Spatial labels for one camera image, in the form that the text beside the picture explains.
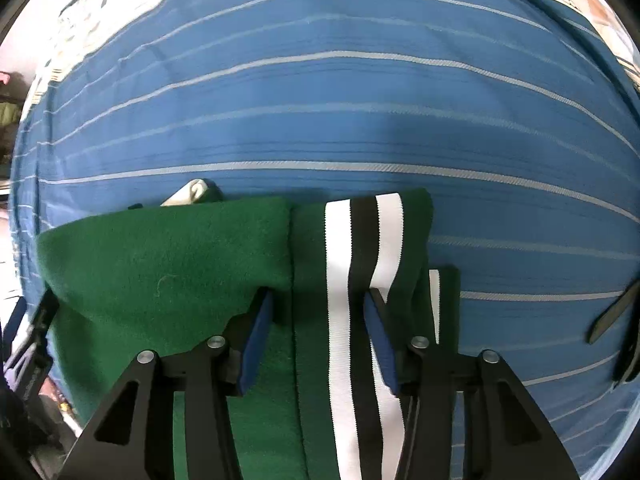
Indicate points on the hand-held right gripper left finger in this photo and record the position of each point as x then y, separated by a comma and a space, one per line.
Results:
257, 340

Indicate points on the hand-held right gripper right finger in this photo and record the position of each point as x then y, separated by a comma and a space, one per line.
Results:
380, 345

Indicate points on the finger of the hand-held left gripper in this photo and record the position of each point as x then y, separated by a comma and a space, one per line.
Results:
40, 330

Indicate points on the green varsity jacket cream sleeves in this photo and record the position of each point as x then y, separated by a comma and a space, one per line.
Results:
165, 260

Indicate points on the black garment with cream lining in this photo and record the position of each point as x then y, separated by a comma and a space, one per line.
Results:
612, 312

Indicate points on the blue striped bed sheet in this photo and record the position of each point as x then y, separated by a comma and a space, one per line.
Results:
320, 100

